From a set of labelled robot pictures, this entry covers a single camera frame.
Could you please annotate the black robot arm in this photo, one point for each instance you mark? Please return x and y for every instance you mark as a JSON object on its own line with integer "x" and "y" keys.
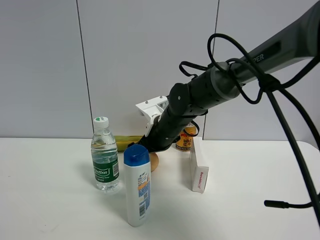
{"x": 277, "y": 64}

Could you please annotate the orange round fruit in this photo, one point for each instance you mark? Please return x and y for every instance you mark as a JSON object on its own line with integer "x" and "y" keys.
{"x": 154, "y": 161}

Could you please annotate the clear water bottle green label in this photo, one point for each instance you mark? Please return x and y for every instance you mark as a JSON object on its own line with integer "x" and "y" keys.
{"x": 104, "y": 154}

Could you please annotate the yellow corn cob green husk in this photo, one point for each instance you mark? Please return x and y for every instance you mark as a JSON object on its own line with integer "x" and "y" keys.
{"x": 122, "y": 141}

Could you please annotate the white shampoo bottle blue cap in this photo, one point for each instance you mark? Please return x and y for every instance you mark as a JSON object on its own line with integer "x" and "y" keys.
{"x": 137, "y": 179}

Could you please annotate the white rectangular carton box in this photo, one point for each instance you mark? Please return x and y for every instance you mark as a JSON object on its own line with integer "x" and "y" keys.
{"x": 199, "y": 168}

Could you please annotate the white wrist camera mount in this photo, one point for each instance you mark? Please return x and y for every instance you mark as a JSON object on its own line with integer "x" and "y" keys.
{"x": 152, "y": 109}

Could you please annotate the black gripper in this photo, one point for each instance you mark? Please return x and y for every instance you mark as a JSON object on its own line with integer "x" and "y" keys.
{"x": 167, "y": 130}

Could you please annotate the gold energy drink can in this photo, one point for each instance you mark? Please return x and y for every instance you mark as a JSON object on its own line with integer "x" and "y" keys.
{"x": 186, "y": 138}

